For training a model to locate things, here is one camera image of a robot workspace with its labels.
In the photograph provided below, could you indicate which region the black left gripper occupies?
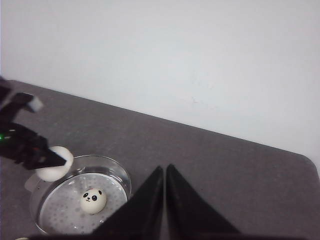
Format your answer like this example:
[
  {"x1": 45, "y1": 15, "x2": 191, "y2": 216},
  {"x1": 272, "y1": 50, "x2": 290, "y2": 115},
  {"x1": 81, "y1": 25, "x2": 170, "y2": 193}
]
[{"x1": 0, "y1": 122, "x2": 67, "y2": 170}]

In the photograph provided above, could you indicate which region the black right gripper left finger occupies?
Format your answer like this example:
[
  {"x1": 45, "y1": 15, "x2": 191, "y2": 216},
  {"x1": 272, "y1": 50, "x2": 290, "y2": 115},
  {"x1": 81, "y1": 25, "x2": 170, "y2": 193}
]
[{"x1": 91, "y1": 166, "x2": 164, "y2": 240}]

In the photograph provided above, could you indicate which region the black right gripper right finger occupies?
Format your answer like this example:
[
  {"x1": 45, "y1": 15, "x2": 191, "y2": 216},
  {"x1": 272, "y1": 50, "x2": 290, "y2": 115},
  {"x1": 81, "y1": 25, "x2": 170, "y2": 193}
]
[{"x1": 165, "y1": 164, "x2": 240, "y2": 240}]

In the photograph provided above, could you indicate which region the panda bun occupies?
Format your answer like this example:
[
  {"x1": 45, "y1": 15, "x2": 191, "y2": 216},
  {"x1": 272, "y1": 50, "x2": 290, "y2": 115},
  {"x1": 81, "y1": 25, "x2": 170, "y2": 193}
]
[
  {"x1": 80, "y1": 188, "x2": 107, "y2": 215},
  {"x1": 14, "y1": 237, "x2": 29, "y2": 240},
  {"x1": 35, "y1": 146, "x2": 74, "y2": 182}
]

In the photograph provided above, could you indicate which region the stainless steel steamer pot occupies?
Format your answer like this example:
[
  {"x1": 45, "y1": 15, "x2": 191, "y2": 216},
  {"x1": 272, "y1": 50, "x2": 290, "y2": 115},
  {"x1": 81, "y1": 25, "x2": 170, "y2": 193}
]
[{"x1": 24, "y1": 155, "x2": 132, "y2": 235}]

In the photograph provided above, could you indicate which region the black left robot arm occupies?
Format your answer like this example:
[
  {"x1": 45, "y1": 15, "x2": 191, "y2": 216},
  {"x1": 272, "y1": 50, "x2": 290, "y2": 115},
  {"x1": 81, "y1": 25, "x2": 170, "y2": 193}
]
[{"x1": 0, "y1": 92, "x2": 163, "y2": 240}]

